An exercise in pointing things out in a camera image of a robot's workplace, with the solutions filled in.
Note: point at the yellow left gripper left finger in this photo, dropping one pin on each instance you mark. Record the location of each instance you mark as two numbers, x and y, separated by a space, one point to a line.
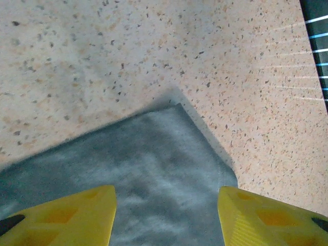
64 220

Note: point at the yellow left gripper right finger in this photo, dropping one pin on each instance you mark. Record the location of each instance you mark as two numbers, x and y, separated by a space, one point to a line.
269 220

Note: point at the grey t-shirt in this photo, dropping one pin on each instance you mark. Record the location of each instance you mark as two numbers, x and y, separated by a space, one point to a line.
153 174

